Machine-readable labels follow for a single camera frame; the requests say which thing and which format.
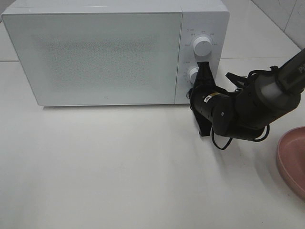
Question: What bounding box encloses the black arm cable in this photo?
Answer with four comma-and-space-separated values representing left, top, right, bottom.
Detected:
209, 124, 271, 151

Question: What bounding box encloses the pink round plate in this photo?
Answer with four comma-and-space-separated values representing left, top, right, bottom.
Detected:
276, 126, 305, 199

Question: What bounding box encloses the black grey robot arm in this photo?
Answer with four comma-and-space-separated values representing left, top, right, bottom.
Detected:
189, 50, 305, 141

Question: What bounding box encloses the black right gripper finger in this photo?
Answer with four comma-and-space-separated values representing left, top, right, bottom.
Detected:
193, 112, 212, 137
193, 62, 216, 88

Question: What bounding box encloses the white microwave oven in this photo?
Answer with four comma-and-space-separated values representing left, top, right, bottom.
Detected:
1, 0, 230, 106

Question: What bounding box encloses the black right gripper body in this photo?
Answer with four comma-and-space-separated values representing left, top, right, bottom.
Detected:
189, 85, 238, 126

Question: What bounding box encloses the upper white microwave knob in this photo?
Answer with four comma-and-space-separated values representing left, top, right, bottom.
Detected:
193, 35, 212, 57

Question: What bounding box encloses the lower white microwave knob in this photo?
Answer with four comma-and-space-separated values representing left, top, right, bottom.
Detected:
188, 67, 199, 84

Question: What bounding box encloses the white microwave knob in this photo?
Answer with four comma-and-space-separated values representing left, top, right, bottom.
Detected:
188, 67, 199, 84
193, 35, 212, 57

